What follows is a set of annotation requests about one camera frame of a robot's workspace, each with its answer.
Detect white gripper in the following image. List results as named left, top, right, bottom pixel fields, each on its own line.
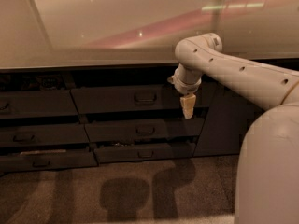
left=167, top=67, right=202, bottom=119

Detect dark drawer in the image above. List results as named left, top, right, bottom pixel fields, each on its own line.
left=85, top=118, right=205, bottom=142
left=71, top=83, right=218, bottom=115
left=94, top=142, right=196, bottom=163
left=0, top=150, right=97, bottom=173
left=0, top=90, right=77, bottom=119
left=0, top=124, right=89, bottom=147

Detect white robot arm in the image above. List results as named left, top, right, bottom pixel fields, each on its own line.
left=170, top=33, right=299, bottom=224

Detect dark cabinet door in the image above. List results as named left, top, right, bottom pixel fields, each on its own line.
left=194, top=84, right=263, bottom=157

